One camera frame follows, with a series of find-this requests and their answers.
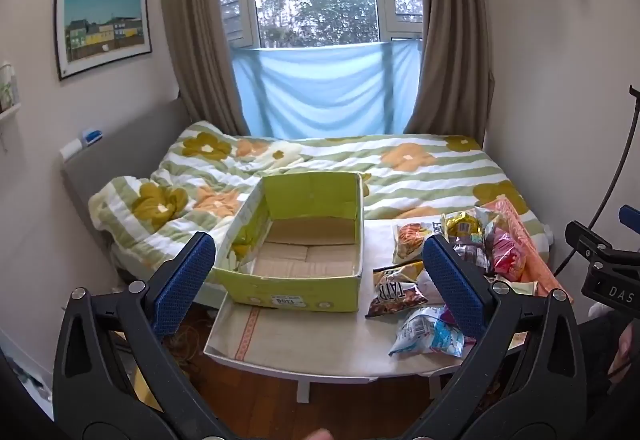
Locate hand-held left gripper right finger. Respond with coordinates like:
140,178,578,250
400,235,587,440

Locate floral striped quilt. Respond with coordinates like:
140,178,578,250
89,120,543,266

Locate orange chips packet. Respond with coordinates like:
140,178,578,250
392,220,447,266

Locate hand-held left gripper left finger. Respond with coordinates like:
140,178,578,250
52,231,236,440

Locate blue and white snack packet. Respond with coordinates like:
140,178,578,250
389,306,477,357

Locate white wall shelf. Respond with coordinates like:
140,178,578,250
0,62,23,121

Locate grey-green popcorn packet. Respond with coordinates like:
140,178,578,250
472,206,503,228

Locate green cardboard box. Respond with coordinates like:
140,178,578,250
207,171,365,313

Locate grey bed headboard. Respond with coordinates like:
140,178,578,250
60,98,193,231

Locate brown curtain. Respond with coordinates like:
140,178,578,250
157,0,246,136
415,0,493,146

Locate white table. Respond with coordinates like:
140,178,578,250
202,217,531,403

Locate yellow floor cables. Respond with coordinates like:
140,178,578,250
165,315,213,371

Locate framed picture of houses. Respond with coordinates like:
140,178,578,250
54,0,152,81

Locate black cable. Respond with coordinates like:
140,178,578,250
554,88,640,273

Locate pink plastic bag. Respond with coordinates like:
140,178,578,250
480,197,563,301

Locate pink striped snack packet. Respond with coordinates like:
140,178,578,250
490,229,528,282

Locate person's right hand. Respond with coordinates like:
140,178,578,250
616,320,640,386

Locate brown and yellow snack packet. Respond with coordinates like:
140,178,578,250
365,261,432,319

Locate gold foil snack packet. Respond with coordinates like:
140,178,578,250
444,210,483,241

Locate person's dark trousers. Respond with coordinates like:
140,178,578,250
575,307,640,421

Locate light blue cloth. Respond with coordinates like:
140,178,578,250
231,39,421,140

